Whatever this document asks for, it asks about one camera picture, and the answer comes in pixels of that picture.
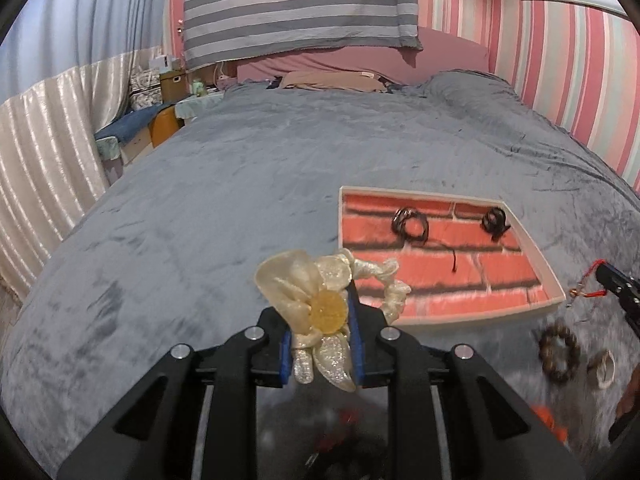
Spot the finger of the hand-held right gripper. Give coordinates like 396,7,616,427
595,262,640,342

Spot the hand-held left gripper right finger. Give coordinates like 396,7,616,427
347,281,587,480

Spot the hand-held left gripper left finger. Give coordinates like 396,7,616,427
56,306,296,480

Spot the red string bracelet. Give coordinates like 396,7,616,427
566,259,613,308

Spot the cream flower scrunchie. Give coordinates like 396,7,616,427
255,247,412,393

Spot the small white bracelet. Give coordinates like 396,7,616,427
586,349,617,390

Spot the wooden bead bracelet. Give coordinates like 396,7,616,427
538,322,581,385

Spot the brick-patterned tray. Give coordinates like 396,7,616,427
337,186,567,327

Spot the orange scrunchie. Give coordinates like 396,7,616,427
530,402,571,443

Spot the person's right hand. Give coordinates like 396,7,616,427
616,365,640,418

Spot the grey blanket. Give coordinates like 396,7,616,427
0,71,640,480

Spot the orange chair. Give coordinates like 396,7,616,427
150,106,181,147

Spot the beige pillow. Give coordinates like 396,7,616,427
276,71,388,93

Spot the blue cloth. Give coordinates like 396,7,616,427
95,102,176,142

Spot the pink headboard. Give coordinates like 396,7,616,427
236,26,491,86

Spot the cardboard box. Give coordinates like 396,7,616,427
160,70,188,102

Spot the white patterned bag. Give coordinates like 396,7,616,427
129,70,162,110

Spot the blue and cream curtain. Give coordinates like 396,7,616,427
0,0,171,306

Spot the grey striped hanging cloth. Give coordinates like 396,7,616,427
182,0,423,70

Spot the black spiral hair tie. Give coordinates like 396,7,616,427
480,206,512,243

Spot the black cord hair tie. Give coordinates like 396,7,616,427
391,206,460,275

